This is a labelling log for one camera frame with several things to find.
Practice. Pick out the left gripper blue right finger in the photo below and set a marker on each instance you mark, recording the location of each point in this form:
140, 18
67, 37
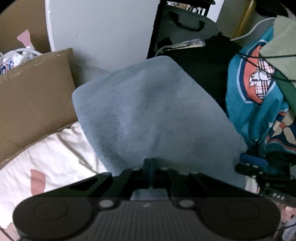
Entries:
155, 170

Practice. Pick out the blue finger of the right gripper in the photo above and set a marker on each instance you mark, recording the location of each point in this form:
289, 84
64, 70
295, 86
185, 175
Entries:
252, 160
248, 170

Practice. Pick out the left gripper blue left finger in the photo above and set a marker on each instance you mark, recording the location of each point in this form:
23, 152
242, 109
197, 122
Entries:
147, 169

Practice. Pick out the blue denim drawstring pants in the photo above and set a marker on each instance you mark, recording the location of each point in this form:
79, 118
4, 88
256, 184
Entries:
154, 109

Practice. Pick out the person's right hand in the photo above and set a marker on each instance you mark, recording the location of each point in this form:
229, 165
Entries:
287, 213

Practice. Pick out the teal patterned bag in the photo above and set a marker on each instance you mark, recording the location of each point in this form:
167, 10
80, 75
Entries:
255, 103

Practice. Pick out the cream bear print bedsheet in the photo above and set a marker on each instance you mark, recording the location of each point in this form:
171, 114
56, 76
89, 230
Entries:
59, 159

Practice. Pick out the light green cloth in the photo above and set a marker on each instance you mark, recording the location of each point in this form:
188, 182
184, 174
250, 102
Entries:
280, 53

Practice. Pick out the brown cardboard sheet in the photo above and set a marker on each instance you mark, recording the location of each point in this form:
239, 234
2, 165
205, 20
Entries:
36, 96

